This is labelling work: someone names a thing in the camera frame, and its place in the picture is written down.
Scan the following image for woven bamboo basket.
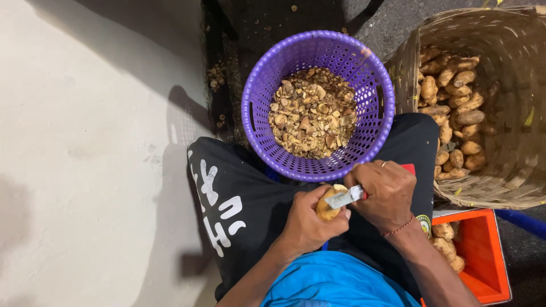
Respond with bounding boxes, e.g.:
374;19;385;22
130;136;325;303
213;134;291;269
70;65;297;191
384;6;546;210

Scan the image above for blue pipe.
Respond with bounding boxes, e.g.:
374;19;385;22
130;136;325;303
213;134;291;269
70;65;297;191
495;208;546;240

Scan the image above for heap of unpeeled potatoes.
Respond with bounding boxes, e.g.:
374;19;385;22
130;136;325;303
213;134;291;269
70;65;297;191
417;46;500;181

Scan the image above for black printed shorts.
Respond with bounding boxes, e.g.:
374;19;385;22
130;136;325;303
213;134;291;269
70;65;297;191
187;113;440;302

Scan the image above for person's right hand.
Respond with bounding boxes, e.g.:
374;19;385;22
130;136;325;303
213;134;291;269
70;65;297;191
343;160;417;235

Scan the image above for half-peeled yellow potato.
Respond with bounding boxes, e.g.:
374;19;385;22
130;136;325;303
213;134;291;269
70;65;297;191
316;183;349;222

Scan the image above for scattered peel scraps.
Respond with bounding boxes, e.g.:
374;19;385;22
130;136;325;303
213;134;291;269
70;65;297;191
206;61;228;93

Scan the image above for person's left hand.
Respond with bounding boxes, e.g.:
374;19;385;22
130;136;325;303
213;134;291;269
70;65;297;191
282;183;352;257

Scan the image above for red-handled steel knife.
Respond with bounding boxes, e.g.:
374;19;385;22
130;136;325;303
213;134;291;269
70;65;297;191
324;163;416;210

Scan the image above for blue shirt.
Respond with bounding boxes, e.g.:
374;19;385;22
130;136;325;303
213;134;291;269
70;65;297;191
260;250;421;307

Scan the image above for red thread bracelet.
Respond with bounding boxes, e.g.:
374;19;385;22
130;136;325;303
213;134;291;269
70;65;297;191
381;212;415;237

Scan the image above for purple perforated plastic basket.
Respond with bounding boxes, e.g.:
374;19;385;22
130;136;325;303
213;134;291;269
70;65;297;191
241;30;396;183

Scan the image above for heap of potato peels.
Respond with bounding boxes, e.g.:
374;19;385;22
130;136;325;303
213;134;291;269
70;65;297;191
268;67;359;160

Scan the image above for orange plastic crate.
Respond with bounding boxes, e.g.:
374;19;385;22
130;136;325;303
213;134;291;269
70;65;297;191
420;208;512;307

